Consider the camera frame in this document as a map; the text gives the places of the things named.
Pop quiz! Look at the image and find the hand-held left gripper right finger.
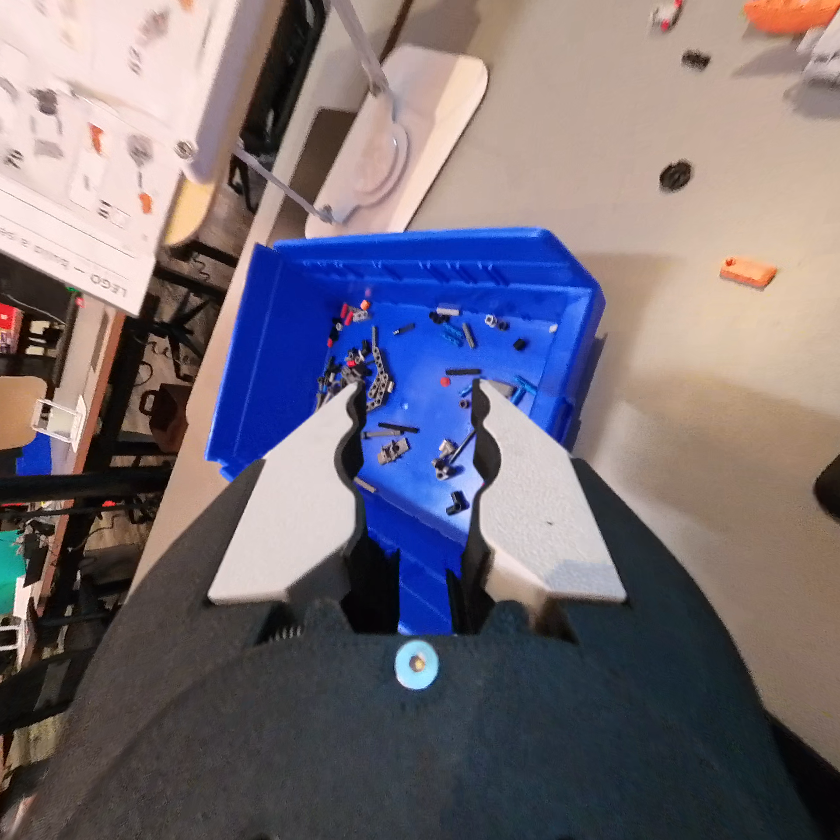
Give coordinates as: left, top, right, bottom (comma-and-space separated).
446, 379, 627, 634

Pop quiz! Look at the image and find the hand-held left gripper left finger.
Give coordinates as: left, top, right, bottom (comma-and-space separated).
206, 381, 401, 634

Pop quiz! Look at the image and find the blue bin with tag label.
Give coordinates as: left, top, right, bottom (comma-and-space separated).
205, 226, 608, 636

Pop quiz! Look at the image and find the grey orange brick wheel assembly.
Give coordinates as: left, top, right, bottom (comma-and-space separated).
743, 0, 840, 90

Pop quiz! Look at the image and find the pile of loose brick parts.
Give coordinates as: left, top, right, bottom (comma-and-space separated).
317, 298, 559, 519

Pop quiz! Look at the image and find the green container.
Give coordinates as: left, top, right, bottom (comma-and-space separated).
0, 530, 30, 588

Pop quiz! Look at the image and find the black padded case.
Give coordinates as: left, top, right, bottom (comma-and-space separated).
812, 451, 840, 521

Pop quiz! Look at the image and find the white printed instruction sheet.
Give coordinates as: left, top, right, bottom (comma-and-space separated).
0, 0, 240, 317

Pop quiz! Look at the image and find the small orange brick beam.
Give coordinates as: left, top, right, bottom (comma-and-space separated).
719, 255, 779, 289

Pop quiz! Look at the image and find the white document stand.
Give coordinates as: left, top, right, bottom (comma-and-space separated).
161, 0, 490, 249

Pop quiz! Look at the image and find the brick building instruction booklet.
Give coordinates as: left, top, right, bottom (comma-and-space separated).
0, 0, 217, 231

